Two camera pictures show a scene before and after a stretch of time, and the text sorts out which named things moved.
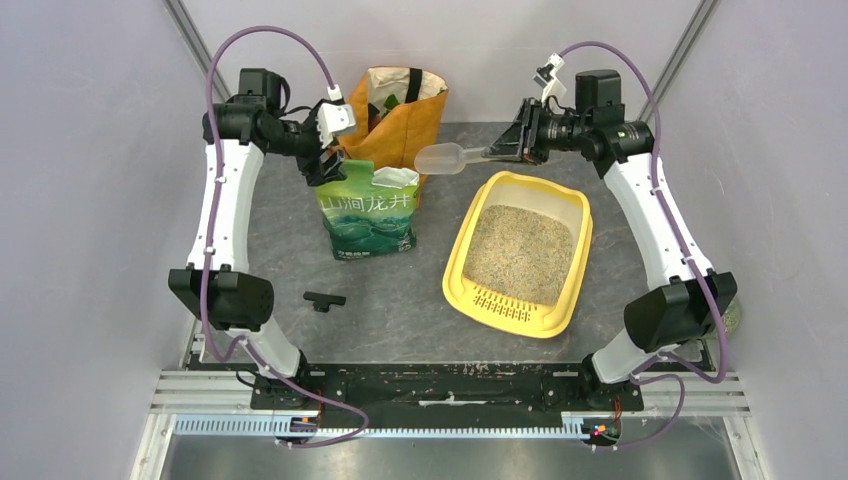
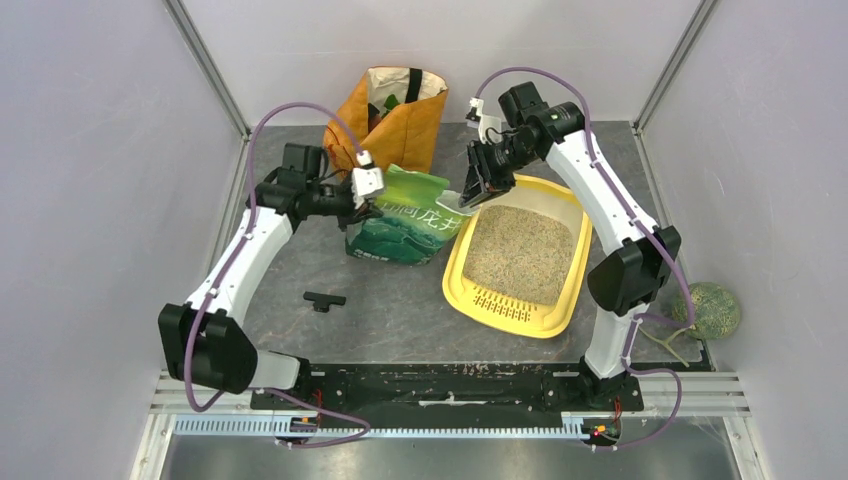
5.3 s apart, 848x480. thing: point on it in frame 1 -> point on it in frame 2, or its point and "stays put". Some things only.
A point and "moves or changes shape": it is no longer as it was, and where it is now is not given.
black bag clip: (322, 301) stays put
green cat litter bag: (371, 212) moves or changes shape
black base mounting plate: (444, 394) stays put
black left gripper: (312, 168) -> (353, 216)
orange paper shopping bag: (398, 113) stays put
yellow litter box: (519, 251) stays put
